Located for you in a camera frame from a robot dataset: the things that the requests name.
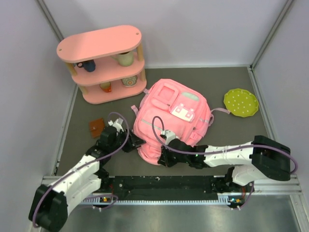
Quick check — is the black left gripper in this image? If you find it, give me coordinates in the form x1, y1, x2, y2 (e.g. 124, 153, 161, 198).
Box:
110, 127, 146, 153

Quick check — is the pink student backpack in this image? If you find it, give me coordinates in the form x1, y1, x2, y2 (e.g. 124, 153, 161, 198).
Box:
131, 79, 213, 165

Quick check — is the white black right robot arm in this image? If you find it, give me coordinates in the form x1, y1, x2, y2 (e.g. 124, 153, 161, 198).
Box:
158, 133, 291, 192

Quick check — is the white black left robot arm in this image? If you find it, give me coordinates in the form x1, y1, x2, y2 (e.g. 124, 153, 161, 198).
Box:
28, 126, 146, 232

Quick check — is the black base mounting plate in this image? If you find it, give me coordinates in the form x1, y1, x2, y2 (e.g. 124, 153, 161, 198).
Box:
99, 175, 251, 200

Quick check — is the brown leather wallet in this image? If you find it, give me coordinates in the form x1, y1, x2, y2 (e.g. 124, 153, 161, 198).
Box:
89, 118, 105, 138

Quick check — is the patterned ceramic bowl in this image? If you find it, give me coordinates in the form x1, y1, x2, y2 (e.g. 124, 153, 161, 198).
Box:
121, 75, 138, 87

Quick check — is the orange cup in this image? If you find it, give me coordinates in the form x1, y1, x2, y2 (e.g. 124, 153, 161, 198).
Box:
99, 82, 112, 93

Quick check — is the pink three-tier wooden shelf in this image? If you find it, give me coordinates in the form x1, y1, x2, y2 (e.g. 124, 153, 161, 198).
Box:
56, 25, 147, 104

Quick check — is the pale green mug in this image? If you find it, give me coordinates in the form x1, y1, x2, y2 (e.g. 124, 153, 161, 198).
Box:
111, 51, 134, 67

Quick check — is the dark blue mug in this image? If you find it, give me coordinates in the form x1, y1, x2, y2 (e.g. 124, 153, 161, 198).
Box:
77, 59, 96, 73

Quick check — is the green polka dot plate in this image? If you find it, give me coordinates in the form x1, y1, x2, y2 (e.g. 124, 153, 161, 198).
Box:
224, 88, 259, 117

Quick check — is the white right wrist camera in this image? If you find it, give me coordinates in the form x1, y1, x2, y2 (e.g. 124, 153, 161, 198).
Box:
160, 130, 179, 145

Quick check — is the grey slotted cable duct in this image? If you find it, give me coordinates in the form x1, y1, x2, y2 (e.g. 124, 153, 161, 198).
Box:
79, 192, 247, 205

